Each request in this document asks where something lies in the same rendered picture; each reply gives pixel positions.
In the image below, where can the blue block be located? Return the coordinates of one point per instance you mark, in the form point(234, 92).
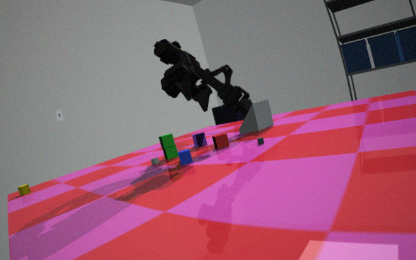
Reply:
point(185, 156)

